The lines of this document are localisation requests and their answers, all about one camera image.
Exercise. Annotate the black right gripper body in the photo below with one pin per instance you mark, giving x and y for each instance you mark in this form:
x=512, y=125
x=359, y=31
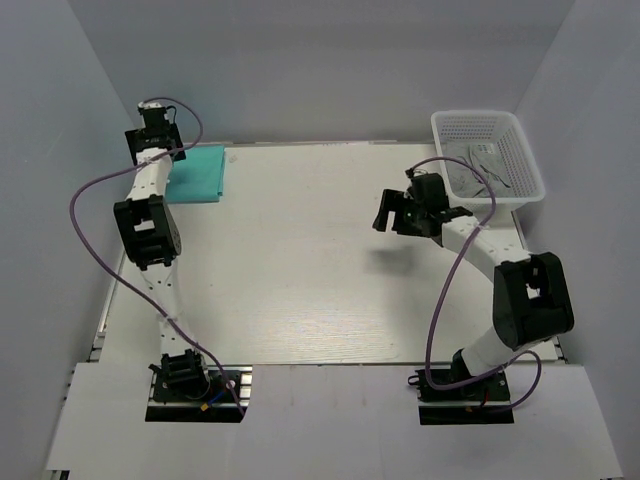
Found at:
x=407, y=219

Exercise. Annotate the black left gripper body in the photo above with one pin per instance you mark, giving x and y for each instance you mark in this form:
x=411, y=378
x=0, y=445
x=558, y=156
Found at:
x=134, y=137

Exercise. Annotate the teal green t-shirt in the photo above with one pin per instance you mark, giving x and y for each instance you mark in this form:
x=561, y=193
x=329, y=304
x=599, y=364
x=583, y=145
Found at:
x=199, y=178

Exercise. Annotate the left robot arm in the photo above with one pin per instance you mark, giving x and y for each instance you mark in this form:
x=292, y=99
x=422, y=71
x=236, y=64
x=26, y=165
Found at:
x=152, y=243

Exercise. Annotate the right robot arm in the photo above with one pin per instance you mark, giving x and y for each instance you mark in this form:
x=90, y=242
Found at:
x=530, y=299

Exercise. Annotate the grey t-shirt in basket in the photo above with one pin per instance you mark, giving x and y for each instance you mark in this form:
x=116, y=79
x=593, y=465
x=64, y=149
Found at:
x=483, y=163

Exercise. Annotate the white plastic laundry basket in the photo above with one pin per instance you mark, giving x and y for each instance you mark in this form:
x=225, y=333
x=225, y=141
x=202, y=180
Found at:
x=504, y=130

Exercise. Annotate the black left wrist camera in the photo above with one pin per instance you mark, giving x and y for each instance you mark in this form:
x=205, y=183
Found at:
x=156, y=116

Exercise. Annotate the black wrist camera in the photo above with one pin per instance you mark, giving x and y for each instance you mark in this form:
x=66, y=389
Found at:
x=156, y=116
x=427, y=190

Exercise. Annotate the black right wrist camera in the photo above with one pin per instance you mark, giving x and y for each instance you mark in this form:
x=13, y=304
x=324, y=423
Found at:
x=427, y=190

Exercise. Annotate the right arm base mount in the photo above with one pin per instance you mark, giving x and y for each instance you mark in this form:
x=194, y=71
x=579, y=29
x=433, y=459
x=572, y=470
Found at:
x=483, y=403

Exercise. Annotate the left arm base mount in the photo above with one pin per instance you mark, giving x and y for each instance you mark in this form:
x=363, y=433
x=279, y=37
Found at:
x=211, y=403

